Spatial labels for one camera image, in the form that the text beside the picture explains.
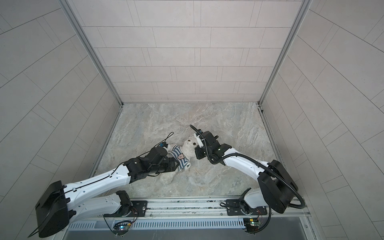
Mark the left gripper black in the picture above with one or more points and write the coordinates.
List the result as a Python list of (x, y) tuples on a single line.
[(169, 162)]

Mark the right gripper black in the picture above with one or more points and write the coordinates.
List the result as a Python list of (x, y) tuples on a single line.
[(201, 148)]

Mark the blue white striped knit sweater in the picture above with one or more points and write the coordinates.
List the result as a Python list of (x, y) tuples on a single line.
[(177, 153)]

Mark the white teddy bear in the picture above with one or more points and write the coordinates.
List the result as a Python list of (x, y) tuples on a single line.
[(189, 148)]

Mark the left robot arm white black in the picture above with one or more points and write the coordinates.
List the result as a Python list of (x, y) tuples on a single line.
[(62, 204)]

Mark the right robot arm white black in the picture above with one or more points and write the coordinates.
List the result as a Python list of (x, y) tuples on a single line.
[(276, 187)]

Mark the left controller circuit board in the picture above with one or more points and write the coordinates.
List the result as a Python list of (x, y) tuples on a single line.
[(122, 227)]

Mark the controller circuit board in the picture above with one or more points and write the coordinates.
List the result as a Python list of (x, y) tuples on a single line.
[(251, 225), (122, 227)]

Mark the ventilation grille strip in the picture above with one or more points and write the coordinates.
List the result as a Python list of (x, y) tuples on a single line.
[(162, 224)]

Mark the right controller circuit board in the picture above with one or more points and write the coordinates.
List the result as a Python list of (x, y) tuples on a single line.
[(251, 225)]

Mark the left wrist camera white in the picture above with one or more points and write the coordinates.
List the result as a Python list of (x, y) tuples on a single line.
[(164, 145)]

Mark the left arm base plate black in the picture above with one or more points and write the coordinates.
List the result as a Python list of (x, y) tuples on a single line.
[(138, 208)]

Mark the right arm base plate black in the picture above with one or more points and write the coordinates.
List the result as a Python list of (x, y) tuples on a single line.
[(233, 209)]

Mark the aluminium mounting rail frame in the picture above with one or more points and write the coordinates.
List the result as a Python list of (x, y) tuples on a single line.
[(156, 208)]

